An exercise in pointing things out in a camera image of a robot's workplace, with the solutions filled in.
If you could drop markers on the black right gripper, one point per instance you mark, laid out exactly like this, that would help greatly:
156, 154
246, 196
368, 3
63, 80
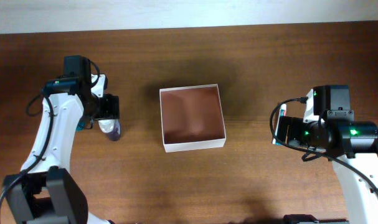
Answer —
293, 135

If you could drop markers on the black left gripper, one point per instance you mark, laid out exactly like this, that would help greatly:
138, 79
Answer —
111, 108

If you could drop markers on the purple spray bottle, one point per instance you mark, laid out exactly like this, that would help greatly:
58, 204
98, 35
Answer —
111, 128

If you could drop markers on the teal mouthwash bottle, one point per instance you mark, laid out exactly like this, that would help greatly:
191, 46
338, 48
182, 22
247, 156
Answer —
80, 126

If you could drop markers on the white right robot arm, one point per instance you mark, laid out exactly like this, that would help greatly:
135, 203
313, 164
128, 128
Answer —
351, 147

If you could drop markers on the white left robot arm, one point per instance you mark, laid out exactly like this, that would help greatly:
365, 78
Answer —
44, 191

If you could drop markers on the teal toothpaste tube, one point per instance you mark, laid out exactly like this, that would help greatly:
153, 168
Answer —
277, 116

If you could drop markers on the white cardboard box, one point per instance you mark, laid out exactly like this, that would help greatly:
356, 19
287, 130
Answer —
191, 118

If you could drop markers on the black base at bottom edge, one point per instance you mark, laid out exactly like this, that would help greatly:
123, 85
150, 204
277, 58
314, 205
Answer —
309, 219

